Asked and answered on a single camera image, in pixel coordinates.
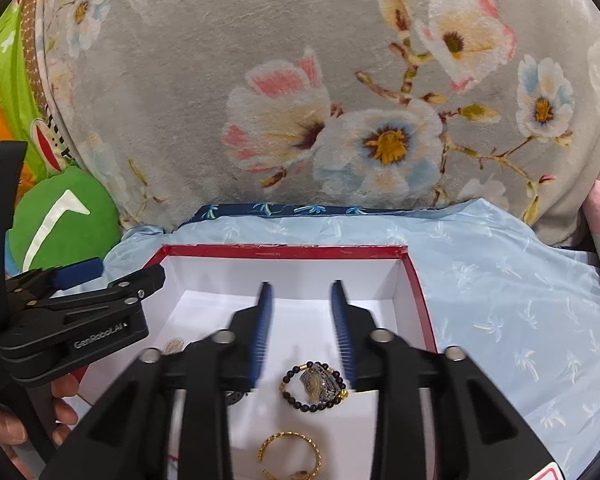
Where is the dark bead bracelet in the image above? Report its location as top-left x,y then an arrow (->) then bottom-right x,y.
279,360 -> 350,414

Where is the silver wrist watch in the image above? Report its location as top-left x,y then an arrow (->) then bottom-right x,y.
300,363 -> 347,404

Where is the gold twisted bangle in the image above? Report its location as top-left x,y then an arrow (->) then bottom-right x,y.
257,431 -> 323,480

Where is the gold pearl drop earring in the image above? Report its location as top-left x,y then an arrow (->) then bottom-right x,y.
163,337 -> 185,356

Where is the left hand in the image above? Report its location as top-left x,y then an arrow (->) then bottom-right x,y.
0,373 -> 79,479

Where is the green plush pillow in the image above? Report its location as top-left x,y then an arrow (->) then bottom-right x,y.
6,166 -> 121,273

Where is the light blue palm cloth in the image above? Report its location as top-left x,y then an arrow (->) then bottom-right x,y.
104,200 -> 600,479

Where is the red open box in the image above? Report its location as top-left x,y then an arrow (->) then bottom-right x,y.
143,245 -> 436,479

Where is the colourful cartoon bedsheet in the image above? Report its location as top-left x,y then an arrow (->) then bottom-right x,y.
0,0 -> 74,195

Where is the grey floral blanket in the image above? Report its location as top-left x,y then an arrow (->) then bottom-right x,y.
38,0 -> 600,245

